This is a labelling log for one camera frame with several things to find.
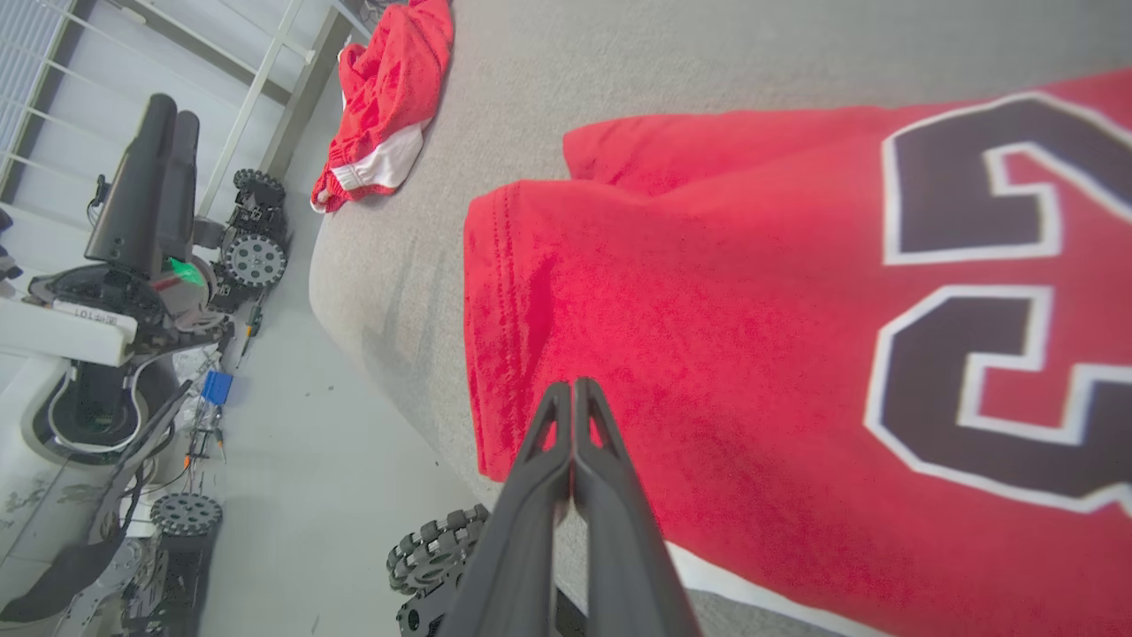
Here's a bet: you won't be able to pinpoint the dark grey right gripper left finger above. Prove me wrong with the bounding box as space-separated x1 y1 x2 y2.
438 382 574 637

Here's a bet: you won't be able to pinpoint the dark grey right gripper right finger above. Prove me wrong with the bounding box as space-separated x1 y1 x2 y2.
575 379 704 637

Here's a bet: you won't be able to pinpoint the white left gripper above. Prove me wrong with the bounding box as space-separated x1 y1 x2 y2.
0 93 222 368

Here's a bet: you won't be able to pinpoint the red jersey with number 23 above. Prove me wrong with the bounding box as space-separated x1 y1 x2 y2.
463 69 1132 637

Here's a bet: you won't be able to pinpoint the red shorts with white stripes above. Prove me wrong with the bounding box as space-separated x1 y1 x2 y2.
310 0 455 214

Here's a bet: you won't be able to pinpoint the black mecanum wheel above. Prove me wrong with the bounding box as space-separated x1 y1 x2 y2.
233 168 286 209
149 493 224 538
226 232 287 288
386 504 490 595

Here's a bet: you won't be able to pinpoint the grey metal beam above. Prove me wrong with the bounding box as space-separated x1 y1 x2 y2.
261 7 355 178

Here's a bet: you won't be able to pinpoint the white metal railing frame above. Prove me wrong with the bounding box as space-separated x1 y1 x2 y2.
0 0 372 222

